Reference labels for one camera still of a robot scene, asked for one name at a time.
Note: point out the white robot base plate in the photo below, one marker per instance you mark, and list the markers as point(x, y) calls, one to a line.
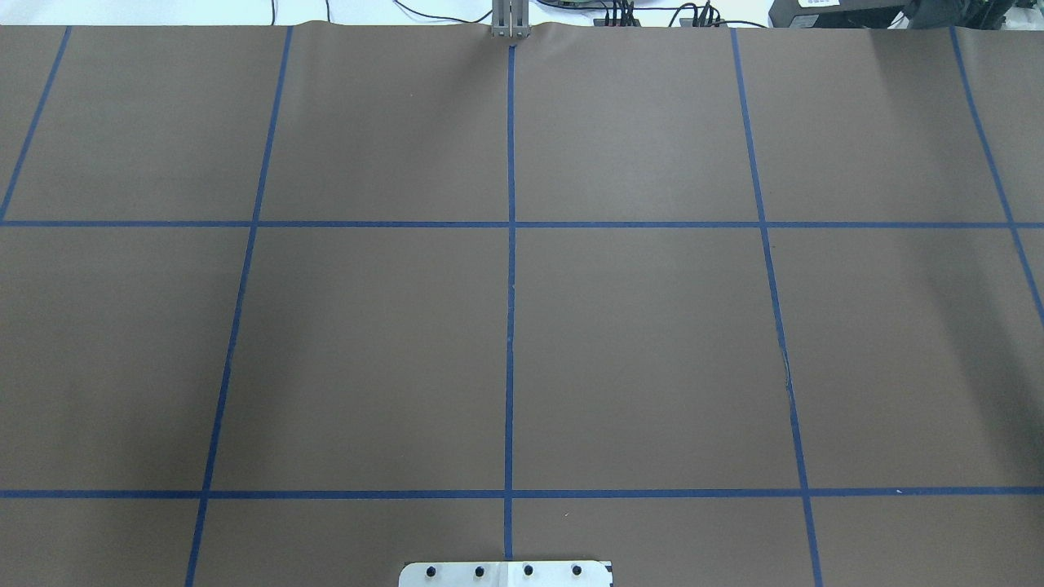
point(508, 573)

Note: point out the brown paper table mat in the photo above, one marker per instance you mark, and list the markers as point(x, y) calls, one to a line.
point(321, 305)

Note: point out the black box device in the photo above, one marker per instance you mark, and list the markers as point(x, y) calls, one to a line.
point(834, 14)

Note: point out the grey aluminium camera post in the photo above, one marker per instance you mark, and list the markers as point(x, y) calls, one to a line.
point(510, 19)

